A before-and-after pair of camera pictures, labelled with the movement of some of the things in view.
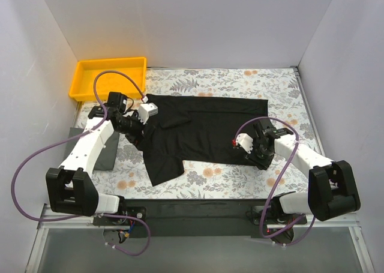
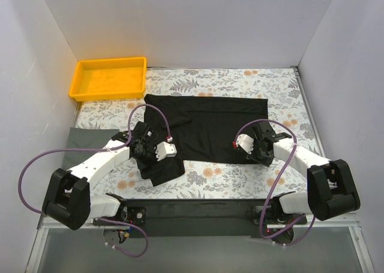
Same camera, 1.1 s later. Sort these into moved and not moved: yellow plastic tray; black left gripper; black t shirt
Moved: black left gripper
Not moved: black t shirt; yellow plastic tray
